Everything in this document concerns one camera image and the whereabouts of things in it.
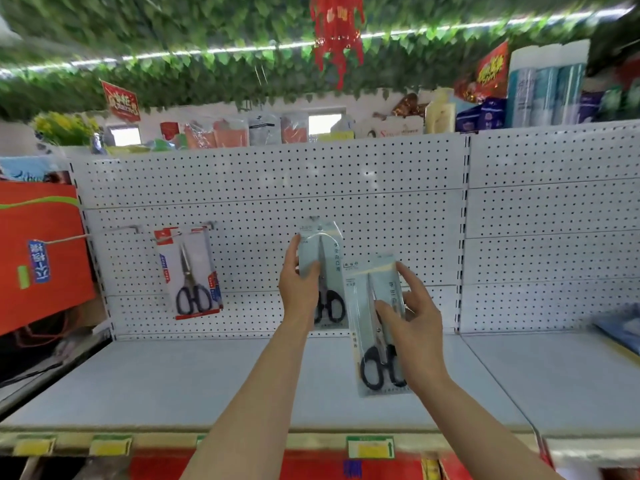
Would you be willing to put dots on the blue packages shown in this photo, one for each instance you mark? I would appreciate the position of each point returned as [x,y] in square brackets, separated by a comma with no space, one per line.
[480,117]

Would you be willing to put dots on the pack of teal white rolls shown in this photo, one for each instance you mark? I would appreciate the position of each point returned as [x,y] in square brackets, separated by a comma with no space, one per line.
[545,89]

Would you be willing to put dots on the green artificial leaf vines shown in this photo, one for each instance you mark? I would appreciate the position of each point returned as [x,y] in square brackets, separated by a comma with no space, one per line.
[200,84]

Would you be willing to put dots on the person's left forearm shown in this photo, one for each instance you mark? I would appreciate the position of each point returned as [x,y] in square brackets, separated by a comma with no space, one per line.
[250,409]

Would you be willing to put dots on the white light strip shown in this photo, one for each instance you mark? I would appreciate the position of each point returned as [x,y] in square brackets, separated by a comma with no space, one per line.
[225,50]

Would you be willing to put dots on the blue flat item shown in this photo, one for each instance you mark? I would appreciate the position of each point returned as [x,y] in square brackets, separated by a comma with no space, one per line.
[620,327]

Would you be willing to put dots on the yellow chips bag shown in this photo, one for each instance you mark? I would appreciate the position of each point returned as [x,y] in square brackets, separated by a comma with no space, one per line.
[431,469]

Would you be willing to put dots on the orange packet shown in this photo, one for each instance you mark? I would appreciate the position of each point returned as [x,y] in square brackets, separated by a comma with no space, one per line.
[199,137]
[231,134]
[294,129]

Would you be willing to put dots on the pale green scissors packet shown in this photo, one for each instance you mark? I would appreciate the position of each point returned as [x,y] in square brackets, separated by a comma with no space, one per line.
[330,254]
[360,304]

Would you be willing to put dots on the white packet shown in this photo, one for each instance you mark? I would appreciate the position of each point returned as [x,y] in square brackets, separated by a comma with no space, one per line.
[265,130]

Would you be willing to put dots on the person's right hand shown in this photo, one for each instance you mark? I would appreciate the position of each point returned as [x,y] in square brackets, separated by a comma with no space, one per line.
[417,339]

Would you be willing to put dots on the yellow flowers white pot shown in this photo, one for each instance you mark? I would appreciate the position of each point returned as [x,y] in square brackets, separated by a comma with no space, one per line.
[65,127]

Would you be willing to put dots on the white red scissors pack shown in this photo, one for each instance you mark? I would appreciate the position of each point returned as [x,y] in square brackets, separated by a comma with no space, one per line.
[197,259]

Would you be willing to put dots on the pale yellow bottle pack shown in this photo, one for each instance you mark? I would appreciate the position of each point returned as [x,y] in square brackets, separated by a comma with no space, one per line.
[440,114]

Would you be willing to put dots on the person's left hand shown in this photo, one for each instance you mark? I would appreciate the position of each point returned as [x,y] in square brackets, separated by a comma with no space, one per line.
[297,289]

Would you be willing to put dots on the small red hanging sign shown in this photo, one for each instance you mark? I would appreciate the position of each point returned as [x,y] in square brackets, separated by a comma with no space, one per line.
[121,100]

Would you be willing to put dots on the person's right forearm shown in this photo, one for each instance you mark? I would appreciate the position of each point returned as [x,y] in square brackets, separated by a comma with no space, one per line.
[490,434]

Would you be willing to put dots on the red gold hanging sign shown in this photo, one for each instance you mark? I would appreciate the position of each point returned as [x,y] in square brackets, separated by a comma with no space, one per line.
[492,69]

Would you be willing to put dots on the red hanging knot ornament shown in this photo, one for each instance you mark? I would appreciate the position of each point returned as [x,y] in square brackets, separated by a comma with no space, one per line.
[337,29]

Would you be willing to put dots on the orange gift bag green stripe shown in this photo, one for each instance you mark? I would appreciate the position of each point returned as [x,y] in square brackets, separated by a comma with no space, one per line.
[50,294]

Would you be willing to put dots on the white metal pegboard shelf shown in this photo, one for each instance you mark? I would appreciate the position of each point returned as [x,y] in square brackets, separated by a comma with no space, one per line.
[550,244]

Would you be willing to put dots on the yellow green price tag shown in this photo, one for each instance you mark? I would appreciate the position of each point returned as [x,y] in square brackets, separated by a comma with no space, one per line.
[34,445]
[201,440]
[370,448]
[110,445]

